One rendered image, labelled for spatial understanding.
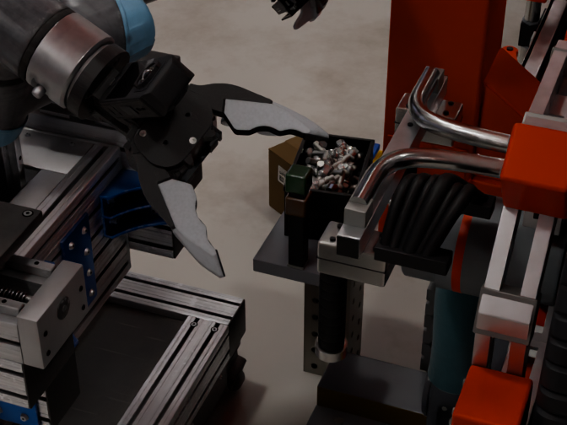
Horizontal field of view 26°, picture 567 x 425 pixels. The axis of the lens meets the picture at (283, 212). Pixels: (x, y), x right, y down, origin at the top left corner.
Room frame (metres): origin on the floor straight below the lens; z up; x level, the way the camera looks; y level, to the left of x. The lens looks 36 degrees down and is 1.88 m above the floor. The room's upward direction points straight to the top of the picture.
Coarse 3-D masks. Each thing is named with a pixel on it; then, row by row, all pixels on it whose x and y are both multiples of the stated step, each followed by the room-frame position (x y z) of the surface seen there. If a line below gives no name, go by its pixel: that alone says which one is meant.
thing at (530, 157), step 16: (528, 128) 1.13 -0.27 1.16; (544, 128) 1.13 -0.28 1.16; (512, 144) 1.12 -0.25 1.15; (528, 144) 1.12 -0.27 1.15; (544, 144) 1.11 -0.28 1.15; (560, 144) 1.11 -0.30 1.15; (512, 160) 1.11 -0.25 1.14; (528, 160) 1.10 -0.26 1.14; (544, 160) 1.10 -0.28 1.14; (560, 160) 1.10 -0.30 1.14; (512, 176) 1.09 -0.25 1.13; (528, 176) 1.09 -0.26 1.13; (544, 176) 1.08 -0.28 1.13; (560, 176) 1.08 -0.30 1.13; (512, 192) 1.10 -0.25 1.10; (528, 192) 1.09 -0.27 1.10; (544, 192) 1.08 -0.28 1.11; (560, 192) 1.07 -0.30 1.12; (528, 208) 1.12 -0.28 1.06; (544, 208) 1.11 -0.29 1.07; (560, 208) 1.10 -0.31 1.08
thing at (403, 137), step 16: (432, 96) 1.50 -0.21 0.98; (400, 128) 1.42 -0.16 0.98; (416, 128) 1.42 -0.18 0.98; (400, 144) 1.38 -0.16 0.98; (416, 144) 1.41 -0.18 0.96; (400, 176) 1.33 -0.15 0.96; (384, 192) 1.27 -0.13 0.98; (384, 208) 1.27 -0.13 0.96; (368, 224) 1.20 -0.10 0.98; (352, 240) 1.17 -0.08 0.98; (368, 240) 1.20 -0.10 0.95; (352, 256) 1.17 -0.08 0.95
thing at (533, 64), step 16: (560, 0) 2.99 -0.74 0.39; (544, 16) 2.90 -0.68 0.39; (560, 16) 2.90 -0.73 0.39; (544, 32) 2.81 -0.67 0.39; (560, 32) 2.99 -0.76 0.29; (544, 48) 2.73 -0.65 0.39; (528, 64) 2.64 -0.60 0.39; (544, 64) 2.76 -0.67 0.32; (432, 288) 1.85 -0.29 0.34; (432, 304) 1.84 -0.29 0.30
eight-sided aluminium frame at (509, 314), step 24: (552, 48) 1.39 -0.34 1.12; (552, 72) 1.33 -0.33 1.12; (552, 96) 1.29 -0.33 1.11; (528, 120) 1.22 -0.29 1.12; (552, 120) 1.22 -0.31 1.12; (504, 216) 1.13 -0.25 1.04; (504, 240) 1.11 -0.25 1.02; (552, 240) 1.13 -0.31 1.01; (504, 264) 1.09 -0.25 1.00; (528, 264) 1.09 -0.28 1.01; (504, 288) 1.08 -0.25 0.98; (528, 288) 1.07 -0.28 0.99; (480, 312) 1.06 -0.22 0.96; (504, 312) 1.05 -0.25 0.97; (528, 312) 1.05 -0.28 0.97; (552, 312) 1.41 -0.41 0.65; (480, 336) 1.06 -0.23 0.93; (504, 336) 1.04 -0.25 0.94; (528, 336) 1.04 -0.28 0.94; (480, 360) 1.05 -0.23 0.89; (528, 360) 1.37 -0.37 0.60
